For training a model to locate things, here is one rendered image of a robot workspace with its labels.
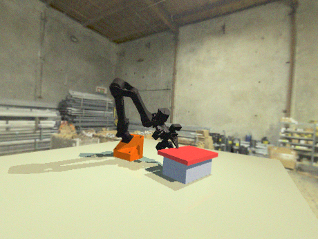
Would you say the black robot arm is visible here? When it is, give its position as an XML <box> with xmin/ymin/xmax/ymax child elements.
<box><xmin>109</xmin><ymin>78</ymin><xmax>171</xmax><ymax>144</ymax></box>

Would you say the red square panel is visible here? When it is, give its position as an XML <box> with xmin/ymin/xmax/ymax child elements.
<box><xmin>158</xmin><ymin>146</ymin><xmax>218</xmax><ymax>166</ymax></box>

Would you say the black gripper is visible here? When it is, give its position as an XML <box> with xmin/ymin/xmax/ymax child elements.
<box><xmin>156</xmin><ymin>124</ymin><xmax>182</xmax><ymax>150</ymax></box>

